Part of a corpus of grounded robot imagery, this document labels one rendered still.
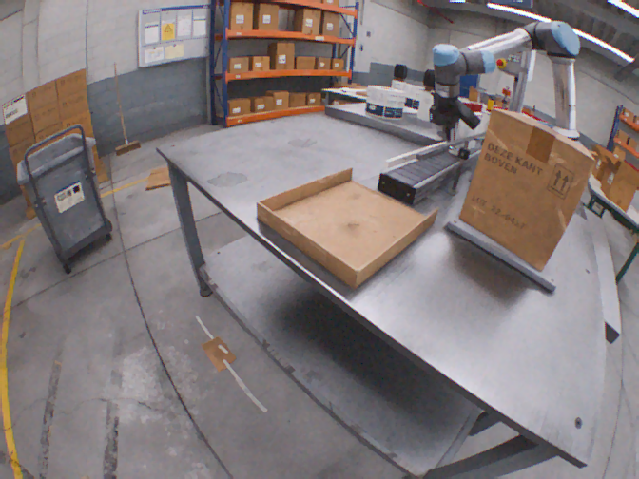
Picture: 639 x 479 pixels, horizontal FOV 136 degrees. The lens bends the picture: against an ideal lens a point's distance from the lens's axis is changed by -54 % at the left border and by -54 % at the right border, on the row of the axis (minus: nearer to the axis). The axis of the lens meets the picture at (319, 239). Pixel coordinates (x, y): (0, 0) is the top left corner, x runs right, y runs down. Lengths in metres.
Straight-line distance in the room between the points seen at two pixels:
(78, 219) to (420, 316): 2.03
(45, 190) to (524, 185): 2.16
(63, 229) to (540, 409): 2.26
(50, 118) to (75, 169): 1.53
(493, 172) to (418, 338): 0.38
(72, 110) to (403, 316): 3.38
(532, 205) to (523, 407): 0.38
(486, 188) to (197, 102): 4.86
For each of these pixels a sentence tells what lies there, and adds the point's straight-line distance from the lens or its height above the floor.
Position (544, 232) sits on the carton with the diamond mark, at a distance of 0.62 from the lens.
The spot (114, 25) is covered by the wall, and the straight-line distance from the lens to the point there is 4.94.
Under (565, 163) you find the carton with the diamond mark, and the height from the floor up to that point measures 1.08.
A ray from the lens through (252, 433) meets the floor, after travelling 1.19.
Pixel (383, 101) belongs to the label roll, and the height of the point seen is 0.97.
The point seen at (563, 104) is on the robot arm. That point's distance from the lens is 1.09.
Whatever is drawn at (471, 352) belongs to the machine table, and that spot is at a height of 0.83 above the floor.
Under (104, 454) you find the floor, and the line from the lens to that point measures 1.42.
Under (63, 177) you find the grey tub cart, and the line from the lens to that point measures 1.98.
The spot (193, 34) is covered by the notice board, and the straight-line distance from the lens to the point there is 4.96.
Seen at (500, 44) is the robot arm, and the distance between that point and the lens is 1.06.
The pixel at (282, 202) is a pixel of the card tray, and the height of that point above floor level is 0.84.
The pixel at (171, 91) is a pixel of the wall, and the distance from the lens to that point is 4.98.
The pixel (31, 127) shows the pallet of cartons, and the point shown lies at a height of 0.98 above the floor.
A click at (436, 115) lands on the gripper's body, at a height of 1.02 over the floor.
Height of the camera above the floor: 1.15
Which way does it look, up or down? 37 degrees down
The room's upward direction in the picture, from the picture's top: 5 degrees clockwise
